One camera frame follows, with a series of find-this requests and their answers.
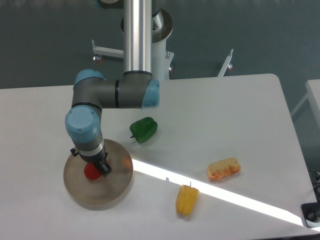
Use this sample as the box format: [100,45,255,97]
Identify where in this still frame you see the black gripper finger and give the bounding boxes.
[96,160,112,177]

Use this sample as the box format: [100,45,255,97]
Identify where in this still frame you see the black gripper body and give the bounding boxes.
[70,147,108,167]

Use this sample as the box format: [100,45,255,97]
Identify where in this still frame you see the red toy pepper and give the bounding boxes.
[83,162,102,181]

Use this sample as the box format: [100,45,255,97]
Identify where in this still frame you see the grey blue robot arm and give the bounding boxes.
[65,0,160,177]

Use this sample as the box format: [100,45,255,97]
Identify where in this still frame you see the beige round plate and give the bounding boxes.
[63,139,133,211]

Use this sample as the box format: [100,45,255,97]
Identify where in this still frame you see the green toy pepper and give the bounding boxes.
[129,116,158,144]

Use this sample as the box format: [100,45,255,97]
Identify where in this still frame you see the yellow toy pepper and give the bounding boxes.
[175,184,200,217]

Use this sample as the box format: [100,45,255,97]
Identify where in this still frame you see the orange toy bread piece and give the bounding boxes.
[207,157,241,180]

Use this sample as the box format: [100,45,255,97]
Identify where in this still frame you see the black device at table edge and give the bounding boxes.
[301,202,320,229]

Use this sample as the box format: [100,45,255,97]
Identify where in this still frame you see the white side table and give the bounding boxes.
[290,79,320,126]

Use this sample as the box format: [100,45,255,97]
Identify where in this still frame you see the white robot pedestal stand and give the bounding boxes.
[90,8,235,81]

